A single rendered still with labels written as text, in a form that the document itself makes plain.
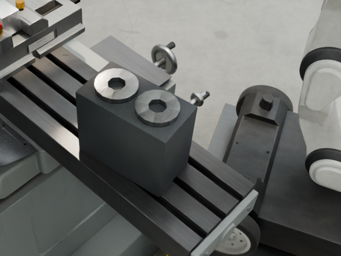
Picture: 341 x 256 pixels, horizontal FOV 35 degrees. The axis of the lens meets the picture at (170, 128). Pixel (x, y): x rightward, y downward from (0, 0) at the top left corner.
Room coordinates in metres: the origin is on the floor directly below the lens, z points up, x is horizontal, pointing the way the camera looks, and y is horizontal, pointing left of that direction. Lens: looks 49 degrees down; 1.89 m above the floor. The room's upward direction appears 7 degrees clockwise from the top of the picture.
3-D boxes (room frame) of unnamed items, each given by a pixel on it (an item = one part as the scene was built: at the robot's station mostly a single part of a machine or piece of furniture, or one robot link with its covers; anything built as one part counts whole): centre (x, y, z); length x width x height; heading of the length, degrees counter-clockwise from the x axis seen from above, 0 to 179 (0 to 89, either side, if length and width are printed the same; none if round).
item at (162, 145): (0.75, 0.07, 1.01); 0.22 x 0.12 x 0.20; 62
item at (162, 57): (1.38, 0.07, 0.61); 0.16 x 0.12 x 0.12; 144
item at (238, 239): (0.83, -0.20, 0.50); 0.20 x 0.05 x 0.20; 77
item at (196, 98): (1.33, -0.06, 0.49); 0.22 x 0.06 x 0.06; 144
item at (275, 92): (1.35, -0.32, 0.50); 0.20 x 0.05 x 0.20; 77
